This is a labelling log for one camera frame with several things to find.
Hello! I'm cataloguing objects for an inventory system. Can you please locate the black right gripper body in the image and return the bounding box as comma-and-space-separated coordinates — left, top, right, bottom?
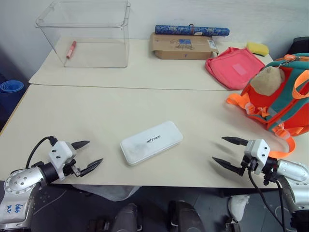
238, 154, 258, 176

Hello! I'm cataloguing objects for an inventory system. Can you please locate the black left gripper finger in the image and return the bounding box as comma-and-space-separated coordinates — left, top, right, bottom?
71, 140, 90, 152
79, 158, 104, 178

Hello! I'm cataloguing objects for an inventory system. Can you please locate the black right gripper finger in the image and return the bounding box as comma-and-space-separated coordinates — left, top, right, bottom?
221, 136, 249, 146
211, 156, 243, 176

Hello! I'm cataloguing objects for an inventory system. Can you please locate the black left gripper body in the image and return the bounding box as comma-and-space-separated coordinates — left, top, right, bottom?
63, 142, 83, 177

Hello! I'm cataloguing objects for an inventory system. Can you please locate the orange and teal backpack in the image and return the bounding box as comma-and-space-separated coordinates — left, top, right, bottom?
226, 52, 309, 159

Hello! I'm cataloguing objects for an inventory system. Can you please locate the white rectangular case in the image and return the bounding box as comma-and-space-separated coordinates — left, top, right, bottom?
120, 120, 183, 167

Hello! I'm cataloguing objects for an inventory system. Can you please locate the white plastic sheet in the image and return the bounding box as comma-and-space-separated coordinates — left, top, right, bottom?
72, 185, 140, 202

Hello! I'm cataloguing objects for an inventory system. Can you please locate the dark rounded robot leg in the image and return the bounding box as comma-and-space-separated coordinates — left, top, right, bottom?
168, 200, 206, 232
113, 203, 143, 232

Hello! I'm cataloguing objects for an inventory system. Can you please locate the pink fabric pouch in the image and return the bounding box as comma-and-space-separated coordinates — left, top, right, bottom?
205, 46, 266, 90

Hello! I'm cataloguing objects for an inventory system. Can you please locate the blue rolled mat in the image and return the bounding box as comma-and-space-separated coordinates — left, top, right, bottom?
0, 80, 25, 94

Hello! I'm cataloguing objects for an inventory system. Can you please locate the yellow sponge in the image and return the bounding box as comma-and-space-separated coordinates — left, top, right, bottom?
246, 42, 269, 57

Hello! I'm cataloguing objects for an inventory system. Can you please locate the red marker pen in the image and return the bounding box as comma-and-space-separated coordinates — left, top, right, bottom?
66, 40, 77, 59

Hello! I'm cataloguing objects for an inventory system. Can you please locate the brown cardboard box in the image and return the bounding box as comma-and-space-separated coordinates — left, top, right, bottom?
150, 32, 219, 60

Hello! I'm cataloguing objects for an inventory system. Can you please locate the clear plastic bin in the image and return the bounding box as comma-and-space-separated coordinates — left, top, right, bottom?
35, 0, 131, 69

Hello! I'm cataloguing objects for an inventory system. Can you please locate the black chair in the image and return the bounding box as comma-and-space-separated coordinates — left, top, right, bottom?
287, 36, 309, 56

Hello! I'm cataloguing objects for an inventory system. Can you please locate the blue patterned roll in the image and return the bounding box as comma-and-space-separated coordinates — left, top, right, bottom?
154, 24, 230, 38

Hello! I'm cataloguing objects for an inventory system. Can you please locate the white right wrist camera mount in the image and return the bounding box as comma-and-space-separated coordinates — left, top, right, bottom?
244, 139, 271, 175

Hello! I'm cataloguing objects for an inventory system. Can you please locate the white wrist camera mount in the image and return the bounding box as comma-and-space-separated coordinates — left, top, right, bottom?
48, 141, 77, 181
244, 139, 271, 175

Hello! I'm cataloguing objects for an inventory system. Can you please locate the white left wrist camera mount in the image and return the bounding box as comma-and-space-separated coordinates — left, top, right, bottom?
48, 141, 77, 181

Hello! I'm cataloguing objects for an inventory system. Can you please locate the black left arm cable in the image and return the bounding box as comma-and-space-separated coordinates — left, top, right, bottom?
25, 136, 58, 170

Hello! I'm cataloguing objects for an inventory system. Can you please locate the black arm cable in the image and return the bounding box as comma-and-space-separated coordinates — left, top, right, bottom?
25, 136, 58, 170
248, 169, 290, 232

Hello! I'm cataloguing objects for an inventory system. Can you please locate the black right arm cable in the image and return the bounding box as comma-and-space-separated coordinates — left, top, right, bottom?
248, 169, 290, 232

